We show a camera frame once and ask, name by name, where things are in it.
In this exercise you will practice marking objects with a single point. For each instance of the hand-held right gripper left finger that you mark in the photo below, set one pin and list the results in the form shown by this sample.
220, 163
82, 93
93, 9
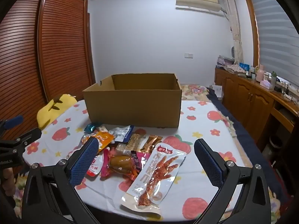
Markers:
85, 161

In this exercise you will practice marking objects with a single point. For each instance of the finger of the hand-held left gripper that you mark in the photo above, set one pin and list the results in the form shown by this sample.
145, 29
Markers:
14, 120
25, 137

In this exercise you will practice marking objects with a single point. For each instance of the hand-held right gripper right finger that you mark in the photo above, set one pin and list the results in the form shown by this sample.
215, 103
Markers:
208, 163

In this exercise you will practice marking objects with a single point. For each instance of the red and white snack packet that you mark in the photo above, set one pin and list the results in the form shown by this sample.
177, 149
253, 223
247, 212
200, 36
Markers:
95, 166

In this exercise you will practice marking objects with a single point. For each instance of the golden brown snack packet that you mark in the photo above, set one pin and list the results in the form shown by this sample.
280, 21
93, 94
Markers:
149, 144

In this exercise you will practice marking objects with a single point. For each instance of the brown cardboard box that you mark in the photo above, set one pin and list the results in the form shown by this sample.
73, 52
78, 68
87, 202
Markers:
130, 109

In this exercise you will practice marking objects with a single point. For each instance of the person's left hand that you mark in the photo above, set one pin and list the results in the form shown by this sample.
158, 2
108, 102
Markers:
8, 182

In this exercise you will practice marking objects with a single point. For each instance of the orange snack packet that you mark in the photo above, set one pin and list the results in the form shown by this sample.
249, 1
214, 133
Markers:
105, 140

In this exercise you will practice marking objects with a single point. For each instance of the teal candy wrapper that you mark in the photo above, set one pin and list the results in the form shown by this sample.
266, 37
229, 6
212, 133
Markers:
90, 127

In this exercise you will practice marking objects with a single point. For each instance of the pink drumstick snack packet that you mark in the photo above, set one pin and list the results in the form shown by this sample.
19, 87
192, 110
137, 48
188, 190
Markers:
119, 162

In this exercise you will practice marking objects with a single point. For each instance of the small beige snack packet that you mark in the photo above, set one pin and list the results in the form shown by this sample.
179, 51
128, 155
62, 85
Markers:
102, 129

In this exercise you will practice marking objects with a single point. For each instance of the yellow plush pillow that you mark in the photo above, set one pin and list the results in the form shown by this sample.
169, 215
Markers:
53, 112

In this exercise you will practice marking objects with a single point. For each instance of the white strawberry printed blanket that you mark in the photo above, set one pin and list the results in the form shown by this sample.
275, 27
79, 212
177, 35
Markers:
198, 121

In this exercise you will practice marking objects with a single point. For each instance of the white and blue snack packet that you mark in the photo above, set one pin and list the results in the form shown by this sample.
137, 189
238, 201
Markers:
121, 133

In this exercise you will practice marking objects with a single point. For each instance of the dark blue quilt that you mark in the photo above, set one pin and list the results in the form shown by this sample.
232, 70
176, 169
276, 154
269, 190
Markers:
245, 133

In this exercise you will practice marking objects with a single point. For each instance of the clear sesame bar packet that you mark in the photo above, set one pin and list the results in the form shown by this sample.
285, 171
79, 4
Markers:
134, 141

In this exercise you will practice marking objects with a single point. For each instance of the large white chicken feet packet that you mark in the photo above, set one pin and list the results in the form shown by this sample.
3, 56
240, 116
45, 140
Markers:
151, 182

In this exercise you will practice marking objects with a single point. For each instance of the grey trash bin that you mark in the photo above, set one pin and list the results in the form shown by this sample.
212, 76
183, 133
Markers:
275, 143

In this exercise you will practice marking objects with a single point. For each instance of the white paper bag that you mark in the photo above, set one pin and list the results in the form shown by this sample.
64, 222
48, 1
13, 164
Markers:
217, 90

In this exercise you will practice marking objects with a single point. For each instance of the long wooden cabinet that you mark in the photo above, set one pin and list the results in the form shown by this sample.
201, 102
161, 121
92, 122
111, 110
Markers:
245, 98

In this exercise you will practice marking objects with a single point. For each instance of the brown louvered wooden wardrobe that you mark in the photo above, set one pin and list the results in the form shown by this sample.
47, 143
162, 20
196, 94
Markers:
58, 51

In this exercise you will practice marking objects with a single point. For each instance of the pink tissue box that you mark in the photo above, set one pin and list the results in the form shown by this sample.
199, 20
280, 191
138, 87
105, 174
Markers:
266, 84

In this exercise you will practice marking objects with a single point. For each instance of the floral fabric bag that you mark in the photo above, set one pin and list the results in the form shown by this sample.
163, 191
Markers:
234, 68

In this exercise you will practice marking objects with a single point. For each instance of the small cosmetic bottle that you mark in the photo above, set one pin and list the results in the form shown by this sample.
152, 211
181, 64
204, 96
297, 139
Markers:
251, 71

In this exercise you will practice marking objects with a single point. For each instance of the blue box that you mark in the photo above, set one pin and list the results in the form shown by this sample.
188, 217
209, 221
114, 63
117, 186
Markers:
244, 66

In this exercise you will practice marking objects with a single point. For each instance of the pink thermos jug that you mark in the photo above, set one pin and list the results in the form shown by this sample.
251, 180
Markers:
260, 73

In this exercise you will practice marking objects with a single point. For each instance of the folded purple cloth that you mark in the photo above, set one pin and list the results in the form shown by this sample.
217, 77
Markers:
223, 60

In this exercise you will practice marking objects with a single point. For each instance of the clear bottle with green cap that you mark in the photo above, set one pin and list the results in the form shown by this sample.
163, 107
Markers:
273, 80

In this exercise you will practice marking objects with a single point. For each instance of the small grey desk fan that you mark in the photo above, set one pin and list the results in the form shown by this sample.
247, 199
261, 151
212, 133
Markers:
233, 52

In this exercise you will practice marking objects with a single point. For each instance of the beige patterned curtain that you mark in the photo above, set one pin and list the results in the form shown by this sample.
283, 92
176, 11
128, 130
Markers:
234, 28

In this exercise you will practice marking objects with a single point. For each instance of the grey striped window blind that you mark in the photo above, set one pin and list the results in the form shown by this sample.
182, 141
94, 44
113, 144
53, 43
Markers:
275, 39

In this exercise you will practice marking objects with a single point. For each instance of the white wall switch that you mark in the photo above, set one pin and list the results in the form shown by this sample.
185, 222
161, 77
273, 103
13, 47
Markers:
188, 55

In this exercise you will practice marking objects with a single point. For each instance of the wooden window frame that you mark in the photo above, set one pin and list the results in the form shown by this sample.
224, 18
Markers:
251, 23

